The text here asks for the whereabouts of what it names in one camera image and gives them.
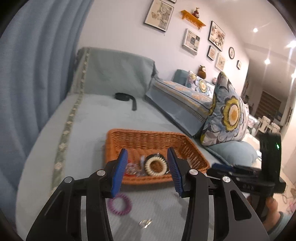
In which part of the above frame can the right hand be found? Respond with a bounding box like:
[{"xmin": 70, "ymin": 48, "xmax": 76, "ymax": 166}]
[{"xmin": 262, "ymin": 197, "xmax": 292, "ymax": 240}]

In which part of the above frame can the black framed flower picture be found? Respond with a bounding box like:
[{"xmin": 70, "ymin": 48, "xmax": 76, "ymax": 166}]
[{"xmin": 208, "ymin": 21, "xmax": 225, "ymax": 51}]

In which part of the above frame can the brown owl plush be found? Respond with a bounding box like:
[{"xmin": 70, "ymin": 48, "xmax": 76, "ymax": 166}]
[{"xmin": 197, "ymin": 65, "xmax": 206, "ymax": 79}]

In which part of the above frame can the orange wall shelf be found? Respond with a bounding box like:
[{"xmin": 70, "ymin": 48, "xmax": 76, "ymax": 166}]
[{"xmin": 181, "ymin": 10, "xmax": 206, "ymax": 29}]

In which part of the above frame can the cream spiral hair tie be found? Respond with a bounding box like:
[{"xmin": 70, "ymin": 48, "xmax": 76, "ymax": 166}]
[{"xmin": 144, "ymin": 156, "xmax": 168, "ymax": 178}]

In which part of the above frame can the white framed picture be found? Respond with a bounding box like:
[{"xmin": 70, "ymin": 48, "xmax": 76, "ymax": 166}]
[{"xmin": 182, "ymin": 29, "xmax": 200, "ymax": 55}]

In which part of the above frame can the teal sofa armrest cover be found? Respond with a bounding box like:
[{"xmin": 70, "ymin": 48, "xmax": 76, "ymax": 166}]
[{"xmin": 68, "ymin": 47, "xmax": 158, "ymax": 98}]

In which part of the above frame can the butterfly framed picture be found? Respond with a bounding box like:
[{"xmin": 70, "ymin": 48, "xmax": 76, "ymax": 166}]
[{"xmin": 144, "ymin": 0, "xmax": 174, "ymax": 32}]

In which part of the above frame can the brown wicker basket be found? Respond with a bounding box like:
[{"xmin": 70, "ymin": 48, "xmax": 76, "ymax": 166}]
[{"xmin": 105, "ymin": 128, "xmax": 210, "ymax": 173}]

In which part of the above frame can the clear blue hair claw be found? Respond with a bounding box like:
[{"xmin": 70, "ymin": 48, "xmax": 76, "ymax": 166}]
[{"xmin": 139, "ymin": 156, "xmax": 145, "ymax": 172}]

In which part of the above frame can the teal velvet cushion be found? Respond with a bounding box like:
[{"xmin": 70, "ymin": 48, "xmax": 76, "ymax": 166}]
[{"xmin": 204, "ymin": 141, "xmax": 258, "ymax": 167}]

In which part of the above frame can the striped blue sofa backrest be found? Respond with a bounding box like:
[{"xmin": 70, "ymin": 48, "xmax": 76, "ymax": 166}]
[{"xmin": 145, "ymin": 77, "xmax": 212, "ymax": 137}]

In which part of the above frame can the black hair tie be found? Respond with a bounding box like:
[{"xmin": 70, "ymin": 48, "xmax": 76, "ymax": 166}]
[{"xmin": 144, "ymin": 153, "xmax": 169, "ymax": 174}]

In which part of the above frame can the small floral pillow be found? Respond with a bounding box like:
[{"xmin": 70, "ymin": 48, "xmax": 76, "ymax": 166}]
[{"xmin": 185, "ymin": 71, "xmax": 214, "ymax": 97}]

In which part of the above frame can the purple spiral hair tie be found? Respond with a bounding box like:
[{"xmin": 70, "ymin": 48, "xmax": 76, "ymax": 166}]
[{"xmin": 108, "ymin": 193, "xmax": 133, "ymax": 216}]

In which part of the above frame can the black strap band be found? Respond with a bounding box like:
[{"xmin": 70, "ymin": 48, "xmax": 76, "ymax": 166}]
[{"xmin": 114, "ymin": 92, "xmax": 137, "ymax": 111}]

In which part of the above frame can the small black framed picture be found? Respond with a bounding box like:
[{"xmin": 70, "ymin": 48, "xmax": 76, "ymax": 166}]
[{"xmin": 207, "ymin": 46, "xmax": 217, "ymax": 61}]

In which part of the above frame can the teal sofa seat cover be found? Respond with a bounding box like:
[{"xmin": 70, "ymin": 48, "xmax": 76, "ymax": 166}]
[{"xmin": 14, "ymin": 93, "xmax": 223, "ymax": 241}]

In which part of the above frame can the blue curtain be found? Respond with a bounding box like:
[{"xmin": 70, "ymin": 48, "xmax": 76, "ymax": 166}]
[{"xmin": 1, "ymin": 1, "xmax": 92, "ymax": 225}]

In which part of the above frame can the large floral cushion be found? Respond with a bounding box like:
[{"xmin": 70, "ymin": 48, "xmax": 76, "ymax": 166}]
[{"xmin": 200, "ymin": 71, "xmax": 249, "ymax": 146}]

